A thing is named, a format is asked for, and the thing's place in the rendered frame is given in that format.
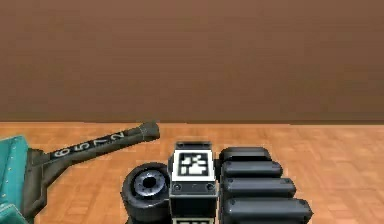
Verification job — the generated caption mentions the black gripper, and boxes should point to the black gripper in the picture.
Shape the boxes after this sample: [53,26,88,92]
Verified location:
[120,162,174,224]

